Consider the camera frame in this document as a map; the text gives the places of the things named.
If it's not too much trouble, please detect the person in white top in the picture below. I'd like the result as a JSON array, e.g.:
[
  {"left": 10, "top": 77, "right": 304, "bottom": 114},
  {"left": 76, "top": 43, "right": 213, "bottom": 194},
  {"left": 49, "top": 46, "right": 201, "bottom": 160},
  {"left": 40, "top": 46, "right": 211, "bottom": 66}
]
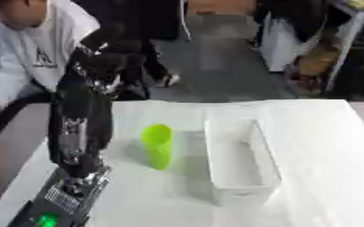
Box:
[{"left": 0, "top": 0, "right": 101, "bottom": 132}]

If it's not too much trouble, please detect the green plastic cup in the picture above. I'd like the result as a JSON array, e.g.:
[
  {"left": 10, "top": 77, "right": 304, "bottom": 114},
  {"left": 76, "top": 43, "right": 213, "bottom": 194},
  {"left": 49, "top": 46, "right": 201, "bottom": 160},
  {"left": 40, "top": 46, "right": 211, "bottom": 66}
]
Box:
[{"left": 139, "top": 123, "right": 176, "bottom": 172}]

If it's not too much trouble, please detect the person in dark clothes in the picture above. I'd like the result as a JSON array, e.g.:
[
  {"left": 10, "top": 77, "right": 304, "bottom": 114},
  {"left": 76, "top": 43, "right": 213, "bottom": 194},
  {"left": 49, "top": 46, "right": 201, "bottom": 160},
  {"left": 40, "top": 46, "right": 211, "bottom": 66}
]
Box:
[{"left": 71, "top": 0, "right": 194, "bottom": 101}]

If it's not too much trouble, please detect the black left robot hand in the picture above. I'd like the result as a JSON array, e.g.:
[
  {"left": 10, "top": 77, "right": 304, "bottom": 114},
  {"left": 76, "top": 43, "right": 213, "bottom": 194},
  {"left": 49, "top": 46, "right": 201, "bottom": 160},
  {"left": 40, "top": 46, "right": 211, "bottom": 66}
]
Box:
[{"left": 46, "top": 24, "right": 146, "bottom": 180}]

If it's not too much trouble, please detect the white rectangular box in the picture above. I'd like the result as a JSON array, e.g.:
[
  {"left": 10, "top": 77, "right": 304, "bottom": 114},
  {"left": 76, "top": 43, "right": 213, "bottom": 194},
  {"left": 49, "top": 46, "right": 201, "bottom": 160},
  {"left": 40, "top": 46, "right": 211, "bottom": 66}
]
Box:
[{"left": 203, "top": 117, "right": 285, "bottom": 207}]

